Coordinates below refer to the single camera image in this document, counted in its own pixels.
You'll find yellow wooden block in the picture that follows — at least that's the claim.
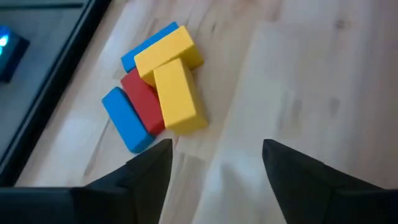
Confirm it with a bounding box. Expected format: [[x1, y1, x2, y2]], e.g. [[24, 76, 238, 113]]
[[134, 25, 205, 88], [152, 57, 210, 135]]

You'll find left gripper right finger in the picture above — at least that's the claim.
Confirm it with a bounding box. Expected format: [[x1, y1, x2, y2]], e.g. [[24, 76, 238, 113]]
[[262, 139, 398, 224]]

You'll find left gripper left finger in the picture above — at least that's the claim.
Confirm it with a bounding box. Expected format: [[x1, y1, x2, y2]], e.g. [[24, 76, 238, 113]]
[[0, 139, 174, 224]]

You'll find red wooden block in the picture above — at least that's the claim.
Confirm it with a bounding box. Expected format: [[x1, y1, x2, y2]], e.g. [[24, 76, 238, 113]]
[[120, 67, 166, 136]]

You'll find blue wooden block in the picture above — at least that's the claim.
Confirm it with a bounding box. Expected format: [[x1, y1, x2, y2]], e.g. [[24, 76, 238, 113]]
[[101, 86, 156, 154], [121, 21, 180, 73]]

